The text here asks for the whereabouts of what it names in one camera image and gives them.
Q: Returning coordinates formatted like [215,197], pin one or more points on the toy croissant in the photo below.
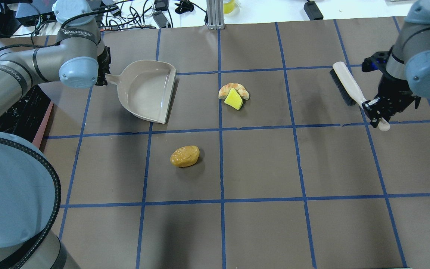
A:
[239,88]

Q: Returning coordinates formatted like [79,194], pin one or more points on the yellow sponge wedge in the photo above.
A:
[233,99]

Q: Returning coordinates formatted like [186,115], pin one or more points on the white hand brush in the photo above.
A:
[348,87]

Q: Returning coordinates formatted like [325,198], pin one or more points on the yellow tape roll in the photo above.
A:
[228,6]

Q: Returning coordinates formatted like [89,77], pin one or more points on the toy potato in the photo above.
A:
[185,156]

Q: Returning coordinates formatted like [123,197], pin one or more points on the aluminium frame post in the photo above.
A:
[215,15]

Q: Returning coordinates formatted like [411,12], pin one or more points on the beige plastic dustpan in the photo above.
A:
[145,89]

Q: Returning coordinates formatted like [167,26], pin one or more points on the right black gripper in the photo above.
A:
[391,92]

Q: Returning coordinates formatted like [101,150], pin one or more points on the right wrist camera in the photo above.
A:
[378,61]

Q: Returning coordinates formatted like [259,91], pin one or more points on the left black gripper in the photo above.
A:
[104,66]

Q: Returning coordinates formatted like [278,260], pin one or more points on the black power brick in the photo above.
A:
[95,4]

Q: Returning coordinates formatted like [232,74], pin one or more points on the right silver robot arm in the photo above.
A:
[405,67]

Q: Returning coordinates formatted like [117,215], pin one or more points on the black power adapter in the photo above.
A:
[312,10]

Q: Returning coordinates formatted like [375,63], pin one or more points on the bin with black bag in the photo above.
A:
[28,117]

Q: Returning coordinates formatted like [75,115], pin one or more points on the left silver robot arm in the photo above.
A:
[30,188]

